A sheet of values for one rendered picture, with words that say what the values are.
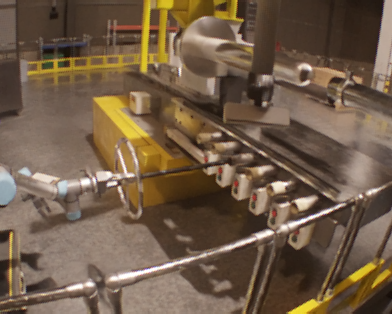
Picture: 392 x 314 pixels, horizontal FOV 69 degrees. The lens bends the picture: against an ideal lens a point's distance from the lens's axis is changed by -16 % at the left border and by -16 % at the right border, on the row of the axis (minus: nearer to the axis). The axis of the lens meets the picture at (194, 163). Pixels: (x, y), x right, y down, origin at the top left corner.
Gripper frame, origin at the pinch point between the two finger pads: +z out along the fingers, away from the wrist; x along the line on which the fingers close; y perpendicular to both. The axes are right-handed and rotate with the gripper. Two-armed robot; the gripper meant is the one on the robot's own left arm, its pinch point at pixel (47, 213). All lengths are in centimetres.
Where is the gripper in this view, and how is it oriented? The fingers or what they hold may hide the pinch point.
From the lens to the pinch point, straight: 205.0
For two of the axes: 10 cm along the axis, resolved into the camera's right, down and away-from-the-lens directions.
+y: 8.8, -4.4, 1.6
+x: -3.1, -3.0, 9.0
